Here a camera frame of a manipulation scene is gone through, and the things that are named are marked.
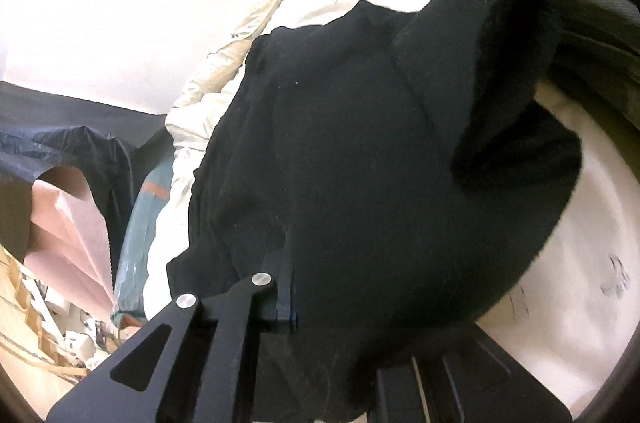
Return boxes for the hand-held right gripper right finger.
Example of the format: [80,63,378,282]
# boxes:
[367,340,573,423]

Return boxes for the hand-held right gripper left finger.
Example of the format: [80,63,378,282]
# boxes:
[45,273,301,423]

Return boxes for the black pants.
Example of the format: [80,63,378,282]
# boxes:
[165,0,586,419]

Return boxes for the teal mattress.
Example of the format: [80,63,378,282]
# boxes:
[110,163,176,329]

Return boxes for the pink curtain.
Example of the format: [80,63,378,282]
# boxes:
[22,168,118,319]

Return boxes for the wooden rack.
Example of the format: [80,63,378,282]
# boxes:
[0,248,121,384]

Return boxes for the dark cloth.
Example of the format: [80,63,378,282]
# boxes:
[0,83,171,264]

